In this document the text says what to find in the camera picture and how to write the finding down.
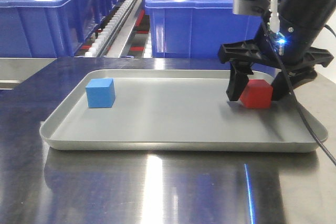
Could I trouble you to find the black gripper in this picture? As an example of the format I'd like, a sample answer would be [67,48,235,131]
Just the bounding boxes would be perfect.
[218,20,334,101]

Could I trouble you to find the red cube block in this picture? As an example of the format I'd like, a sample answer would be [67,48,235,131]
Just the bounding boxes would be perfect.
[239,79,273,109]

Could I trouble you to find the blue cube block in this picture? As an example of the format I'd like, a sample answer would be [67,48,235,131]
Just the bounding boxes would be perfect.
[86,78,116,108]

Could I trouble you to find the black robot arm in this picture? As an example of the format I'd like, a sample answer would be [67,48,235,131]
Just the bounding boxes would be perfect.
[218,0,335,101]

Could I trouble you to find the right blue plastic bin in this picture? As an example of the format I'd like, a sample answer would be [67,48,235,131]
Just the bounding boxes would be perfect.
[144,0,261,59]

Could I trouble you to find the grey metal tray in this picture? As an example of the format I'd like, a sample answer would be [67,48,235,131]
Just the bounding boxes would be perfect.
[39,69,318,153]

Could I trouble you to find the left blue plastic bin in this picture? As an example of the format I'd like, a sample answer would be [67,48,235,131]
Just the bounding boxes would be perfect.
[1,0,119,58]

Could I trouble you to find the black cable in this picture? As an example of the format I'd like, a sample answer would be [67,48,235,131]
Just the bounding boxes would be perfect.
[265,19,336,167]

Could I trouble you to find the white cable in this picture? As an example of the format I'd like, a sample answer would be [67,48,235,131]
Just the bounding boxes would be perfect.
[270,0,284,34]

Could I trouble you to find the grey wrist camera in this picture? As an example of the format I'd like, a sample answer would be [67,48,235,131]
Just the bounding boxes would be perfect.
[233,0,270,16]

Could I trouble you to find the white roller conveyor rail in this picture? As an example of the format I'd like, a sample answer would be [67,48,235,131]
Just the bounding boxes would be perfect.
[83,0,141,58]

